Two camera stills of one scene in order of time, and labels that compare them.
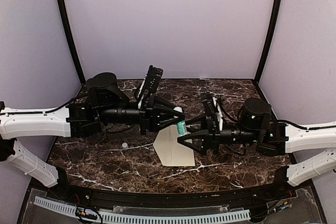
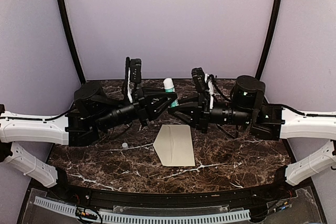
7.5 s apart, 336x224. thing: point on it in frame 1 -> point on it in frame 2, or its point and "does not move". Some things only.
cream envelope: x=171 y=152 does not move
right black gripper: x=211 y=137 -> x=201 y=119
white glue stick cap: x=125 y=146 does not move
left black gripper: x=151 y=116 -> x=144 y=104
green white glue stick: x=181 y=126 -> x=169 y=87
